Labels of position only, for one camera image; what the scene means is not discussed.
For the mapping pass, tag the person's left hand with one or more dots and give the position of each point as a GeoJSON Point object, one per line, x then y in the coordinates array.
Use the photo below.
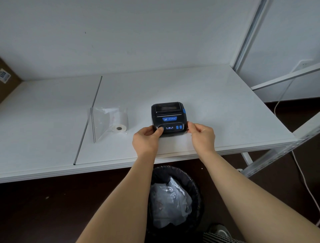
{"type": "Point", "coordinates": [145, 144]}

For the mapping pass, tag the person's right hand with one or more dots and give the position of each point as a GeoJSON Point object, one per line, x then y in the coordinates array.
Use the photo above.
{"type": "Point", "coordinates": [203, 139]}

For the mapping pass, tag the person's right thumb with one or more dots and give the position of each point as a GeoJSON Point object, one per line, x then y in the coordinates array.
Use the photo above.
{"type": "Point", "coordinates": [192, 130]}

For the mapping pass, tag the person's left thumb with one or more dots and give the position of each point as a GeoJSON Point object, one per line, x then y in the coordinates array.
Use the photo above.
{"type": "Point", "coordinates": [159, 131]}

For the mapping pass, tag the black portable label printer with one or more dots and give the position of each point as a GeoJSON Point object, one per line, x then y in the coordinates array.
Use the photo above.
{"type": "Point", "coordinates": [168, 114]}

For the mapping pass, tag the person's right forearm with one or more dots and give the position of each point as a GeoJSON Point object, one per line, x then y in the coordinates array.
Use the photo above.
{"type": "Point", "coordinates": [247, 200]}

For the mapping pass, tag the person's left forearm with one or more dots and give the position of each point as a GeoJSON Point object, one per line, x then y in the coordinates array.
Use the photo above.
{"type": "Point", "coordinates": [122, 202]}

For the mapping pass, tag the white paper roll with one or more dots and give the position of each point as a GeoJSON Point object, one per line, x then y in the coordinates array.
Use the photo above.
{"type": "Point", "coordinates": [119, 128]}

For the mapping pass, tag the clear plastic bag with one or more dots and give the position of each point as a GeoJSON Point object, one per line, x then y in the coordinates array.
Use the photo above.
{"type": "Point", "coordinates": [103, 120]}

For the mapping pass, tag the black mesh waste bin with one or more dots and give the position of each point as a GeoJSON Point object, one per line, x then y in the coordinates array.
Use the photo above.
{"type": "Point", "coordinates": [193, 187]}

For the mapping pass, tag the crumpled clear plastic waste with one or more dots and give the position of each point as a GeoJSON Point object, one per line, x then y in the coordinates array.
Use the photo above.
{"type": "Point", "coordinates": [170, 202]}

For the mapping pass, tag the person's grey shoe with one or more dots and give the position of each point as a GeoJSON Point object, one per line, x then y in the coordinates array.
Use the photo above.
{"type": "Point", "coordinates": [220, 230]}

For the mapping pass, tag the person's striped trouser leg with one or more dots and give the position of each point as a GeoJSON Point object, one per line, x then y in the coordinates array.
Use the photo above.
{"type": "Point", "coordinates": [220, 239]}

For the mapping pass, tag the brown cardboard box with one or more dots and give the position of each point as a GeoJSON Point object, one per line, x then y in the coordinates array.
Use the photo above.
{"type": "Point", "coordinates": [6, 87]}

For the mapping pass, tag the white label sticker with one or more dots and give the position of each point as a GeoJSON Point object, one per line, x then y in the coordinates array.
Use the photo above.
{"type": "Point", "coordinates": [4, 75]}

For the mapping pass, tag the white metal shelf frame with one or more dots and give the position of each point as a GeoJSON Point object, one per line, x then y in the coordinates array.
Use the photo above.
{"type": "Point", "coordinates": [307, 130]}

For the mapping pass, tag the white wall outlet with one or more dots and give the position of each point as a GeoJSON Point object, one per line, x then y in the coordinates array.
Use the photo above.
{"type": "Point", "coordinates": [301, 65]}

